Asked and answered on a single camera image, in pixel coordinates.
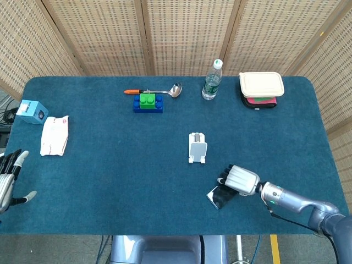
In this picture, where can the blue toy building block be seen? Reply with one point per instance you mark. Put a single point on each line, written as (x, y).
(148, 107)

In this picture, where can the black smartphone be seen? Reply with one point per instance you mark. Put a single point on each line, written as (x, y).
(221, 198)

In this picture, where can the light blue small box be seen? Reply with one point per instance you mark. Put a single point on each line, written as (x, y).
(33, 111)

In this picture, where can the grey robot torso base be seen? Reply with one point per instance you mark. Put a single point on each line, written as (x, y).
(167, 249)

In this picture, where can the white wet wipes pack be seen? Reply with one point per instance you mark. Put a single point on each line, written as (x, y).
(54, 136)

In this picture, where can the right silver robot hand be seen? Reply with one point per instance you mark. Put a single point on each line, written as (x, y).
(242, 180)

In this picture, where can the green toy building block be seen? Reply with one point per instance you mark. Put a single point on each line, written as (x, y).
(147, 101)

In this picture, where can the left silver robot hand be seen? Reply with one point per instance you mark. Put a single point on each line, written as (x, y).
(9, 181)

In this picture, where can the blue table cloth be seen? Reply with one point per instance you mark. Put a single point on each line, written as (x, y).
(170, 165)

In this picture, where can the white phone stand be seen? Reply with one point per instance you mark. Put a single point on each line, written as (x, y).
(197, 148)

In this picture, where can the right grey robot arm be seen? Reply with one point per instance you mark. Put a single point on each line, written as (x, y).
(302, 204)

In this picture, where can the clear plastic water bottle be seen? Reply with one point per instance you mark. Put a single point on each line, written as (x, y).
(211, 83)

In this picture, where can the beige lidded lunch box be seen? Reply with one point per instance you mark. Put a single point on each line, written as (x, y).
(261, 83)

